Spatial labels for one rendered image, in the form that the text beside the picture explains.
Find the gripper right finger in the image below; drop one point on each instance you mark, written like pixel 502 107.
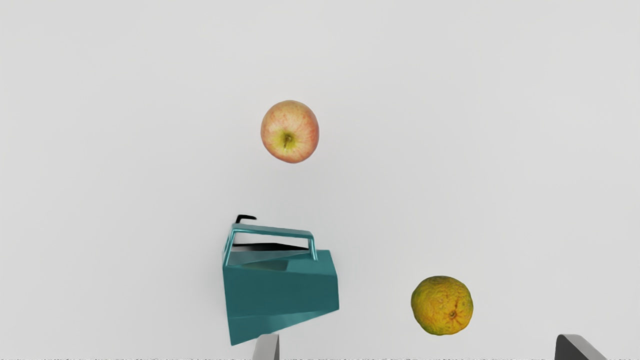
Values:
pixel 575 349

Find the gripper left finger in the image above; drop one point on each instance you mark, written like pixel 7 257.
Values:
pixel 267 348

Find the teal faceted mug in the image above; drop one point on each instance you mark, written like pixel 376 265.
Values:
pixel 280 290

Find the green yellow orange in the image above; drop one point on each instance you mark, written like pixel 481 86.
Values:
pixel 442 305

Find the red yellow apple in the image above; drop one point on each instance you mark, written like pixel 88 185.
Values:
pixel 290 131

